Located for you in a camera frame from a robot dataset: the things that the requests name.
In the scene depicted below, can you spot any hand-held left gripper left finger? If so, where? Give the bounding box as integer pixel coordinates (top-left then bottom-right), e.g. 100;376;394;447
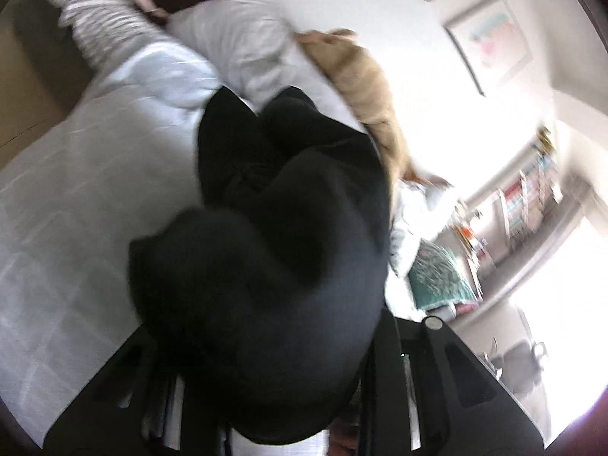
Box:
43;324;230;456

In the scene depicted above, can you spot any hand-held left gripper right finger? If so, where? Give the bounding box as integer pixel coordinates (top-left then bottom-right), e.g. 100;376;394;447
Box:
360;315;545;456

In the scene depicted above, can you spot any black quilted jacket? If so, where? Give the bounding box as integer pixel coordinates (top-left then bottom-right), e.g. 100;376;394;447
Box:
127;84;395;445

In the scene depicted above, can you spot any green coral print cushion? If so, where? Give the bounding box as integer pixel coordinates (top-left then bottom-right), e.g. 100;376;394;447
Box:
406;241;478;317

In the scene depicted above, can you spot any grey chair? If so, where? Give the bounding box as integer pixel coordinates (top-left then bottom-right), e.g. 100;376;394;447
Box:
480;336;548;402

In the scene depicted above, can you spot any white patterned pillow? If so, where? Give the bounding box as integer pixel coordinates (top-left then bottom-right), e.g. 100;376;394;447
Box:
387;178;462;279

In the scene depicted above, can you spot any bed with grey checked cover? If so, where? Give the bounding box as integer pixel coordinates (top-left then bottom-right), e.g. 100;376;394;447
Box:
0;40;229;393

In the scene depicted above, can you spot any white bookshelf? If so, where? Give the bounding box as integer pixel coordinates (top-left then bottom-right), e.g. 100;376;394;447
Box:
446;126;594;301

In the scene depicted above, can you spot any beige fleece blanket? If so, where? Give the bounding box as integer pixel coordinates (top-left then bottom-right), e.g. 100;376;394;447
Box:
294;28;419;181

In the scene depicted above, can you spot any grey bench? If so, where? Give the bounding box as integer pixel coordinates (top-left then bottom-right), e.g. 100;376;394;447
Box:
12;0;96;119

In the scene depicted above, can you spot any large white pillow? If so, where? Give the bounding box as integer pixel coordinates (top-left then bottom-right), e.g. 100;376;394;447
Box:
166;0;362;127

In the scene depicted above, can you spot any plaid cloth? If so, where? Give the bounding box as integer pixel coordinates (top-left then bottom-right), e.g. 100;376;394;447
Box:
35;0;160;71

